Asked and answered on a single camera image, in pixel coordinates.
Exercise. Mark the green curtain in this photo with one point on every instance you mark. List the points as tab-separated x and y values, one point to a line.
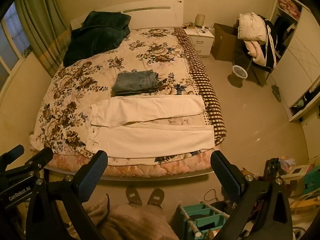
42	30

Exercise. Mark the dark green blanket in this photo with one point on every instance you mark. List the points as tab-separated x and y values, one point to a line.
97	35

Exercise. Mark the white pants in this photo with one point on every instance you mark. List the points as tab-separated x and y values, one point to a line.
150	140

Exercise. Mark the window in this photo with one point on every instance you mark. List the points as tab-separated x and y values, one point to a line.
10	45

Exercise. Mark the brown checked bedsheet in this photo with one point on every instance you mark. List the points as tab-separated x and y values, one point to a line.
207	90

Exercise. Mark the teal storage rack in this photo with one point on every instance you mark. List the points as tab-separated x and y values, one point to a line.
200	217

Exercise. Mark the black chair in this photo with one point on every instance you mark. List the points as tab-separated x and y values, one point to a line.
260	71

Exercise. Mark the white nightstand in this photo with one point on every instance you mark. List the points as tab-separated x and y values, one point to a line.
201	42

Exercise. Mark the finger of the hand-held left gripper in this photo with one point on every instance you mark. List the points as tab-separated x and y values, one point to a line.
15	152
42	156

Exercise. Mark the person's left shoe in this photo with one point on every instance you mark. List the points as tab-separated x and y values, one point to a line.
133	196

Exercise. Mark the folded blue jeans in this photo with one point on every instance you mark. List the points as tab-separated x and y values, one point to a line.
135	81

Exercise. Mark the pink floral quilt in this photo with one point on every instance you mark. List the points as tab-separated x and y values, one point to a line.
140	167

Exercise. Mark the round trash bin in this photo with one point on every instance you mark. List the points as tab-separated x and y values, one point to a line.
237	76

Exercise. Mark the floral blanket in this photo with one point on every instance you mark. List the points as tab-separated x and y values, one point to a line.
82	85

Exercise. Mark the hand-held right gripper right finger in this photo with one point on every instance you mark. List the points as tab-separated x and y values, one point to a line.
225	177

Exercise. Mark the white wardrobe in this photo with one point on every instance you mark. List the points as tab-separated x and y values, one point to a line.
297	62

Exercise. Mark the pile of white pink clothes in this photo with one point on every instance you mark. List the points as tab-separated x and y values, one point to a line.
251	28

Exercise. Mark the person's legs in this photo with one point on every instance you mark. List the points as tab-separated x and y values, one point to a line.
130	222

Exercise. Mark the black equipment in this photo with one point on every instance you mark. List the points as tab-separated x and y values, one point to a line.
273	168

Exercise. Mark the dark slippers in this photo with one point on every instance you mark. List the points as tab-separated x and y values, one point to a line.
276	93

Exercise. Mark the person's shoe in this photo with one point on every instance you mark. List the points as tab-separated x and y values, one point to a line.
133	196
156	197

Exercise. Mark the person's right shoe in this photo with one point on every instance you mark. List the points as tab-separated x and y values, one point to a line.
156	197

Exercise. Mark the pink bedding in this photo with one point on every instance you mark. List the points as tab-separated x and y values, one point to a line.
290	6

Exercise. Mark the beige table lamp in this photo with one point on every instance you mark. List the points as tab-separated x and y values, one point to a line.
200	20

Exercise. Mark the green plastic crate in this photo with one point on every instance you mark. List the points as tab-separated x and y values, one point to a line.
312	180

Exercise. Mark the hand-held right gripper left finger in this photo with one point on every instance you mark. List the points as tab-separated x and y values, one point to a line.
92	177

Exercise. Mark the black jacket with white stripes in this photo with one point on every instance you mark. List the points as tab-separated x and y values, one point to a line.
271	42

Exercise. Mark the white bed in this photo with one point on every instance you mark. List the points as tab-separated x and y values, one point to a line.
150	12

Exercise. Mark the white door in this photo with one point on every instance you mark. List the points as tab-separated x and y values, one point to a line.
311	137

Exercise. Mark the brown cardboard box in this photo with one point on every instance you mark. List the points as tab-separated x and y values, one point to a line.
225	42

